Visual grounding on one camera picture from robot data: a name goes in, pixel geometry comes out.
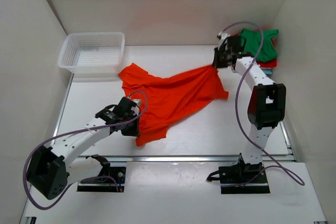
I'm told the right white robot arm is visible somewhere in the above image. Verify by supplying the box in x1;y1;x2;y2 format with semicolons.
212;33;286;182

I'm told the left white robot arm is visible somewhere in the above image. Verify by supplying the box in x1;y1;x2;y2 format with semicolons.
27;97;141;200

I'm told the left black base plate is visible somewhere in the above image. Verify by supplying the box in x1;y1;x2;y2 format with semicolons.
77;163;127;193

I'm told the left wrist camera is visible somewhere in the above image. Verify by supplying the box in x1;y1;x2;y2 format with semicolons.
132;99;142;107

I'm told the green folded t shirt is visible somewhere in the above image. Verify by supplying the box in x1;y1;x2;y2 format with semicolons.
241;28;279;62

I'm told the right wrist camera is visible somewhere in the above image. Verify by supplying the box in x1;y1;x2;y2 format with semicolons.
217;31;230;40

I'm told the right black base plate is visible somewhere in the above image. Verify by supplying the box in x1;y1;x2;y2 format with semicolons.
206;158;270;195

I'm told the white plastic basket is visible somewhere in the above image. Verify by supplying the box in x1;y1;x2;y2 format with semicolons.
58;32;125;75

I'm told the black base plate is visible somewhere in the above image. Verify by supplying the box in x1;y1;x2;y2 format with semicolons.
77;163;127;193
206;158;270;195

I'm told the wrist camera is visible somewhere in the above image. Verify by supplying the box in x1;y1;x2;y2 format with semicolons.
217;31;230;40
132;99;142;107

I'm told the orange t shirt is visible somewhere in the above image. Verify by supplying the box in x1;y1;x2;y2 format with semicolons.
119;63;229;147

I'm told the light blue folded t shirt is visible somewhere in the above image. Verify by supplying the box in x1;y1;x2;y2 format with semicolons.
231;68;272;76

